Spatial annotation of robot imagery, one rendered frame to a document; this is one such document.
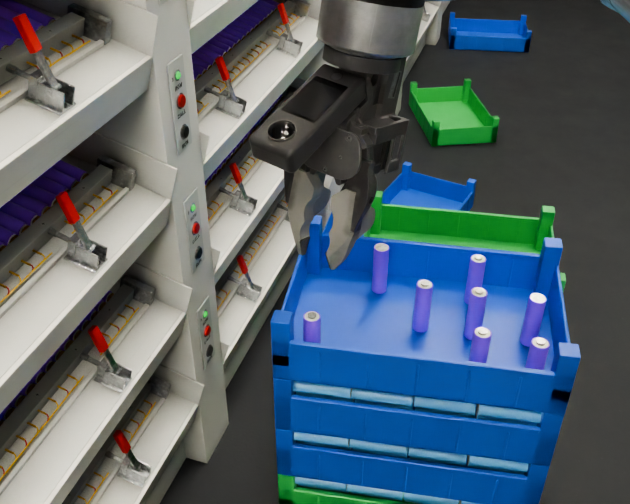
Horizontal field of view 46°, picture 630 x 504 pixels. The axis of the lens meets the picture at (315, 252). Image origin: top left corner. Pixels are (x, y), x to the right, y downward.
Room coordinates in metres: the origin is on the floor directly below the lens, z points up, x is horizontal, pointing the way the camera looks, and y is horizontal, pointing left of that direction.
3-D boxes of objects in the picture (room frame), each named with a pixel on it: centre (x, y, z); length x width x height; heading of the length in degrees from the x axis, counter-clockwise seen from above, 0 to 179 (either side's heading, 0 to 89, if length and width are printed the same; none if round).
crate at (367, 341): (0.63, -0.12, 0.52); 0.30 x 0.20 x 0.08; 80
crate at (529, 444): (0.63, -0.12, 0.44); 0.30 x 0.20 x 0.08; 80
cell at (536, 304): (0.61, -0.24, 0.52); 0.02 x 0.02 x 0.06
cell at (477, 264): (0.68, -0.19, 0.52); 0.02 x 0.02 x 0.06
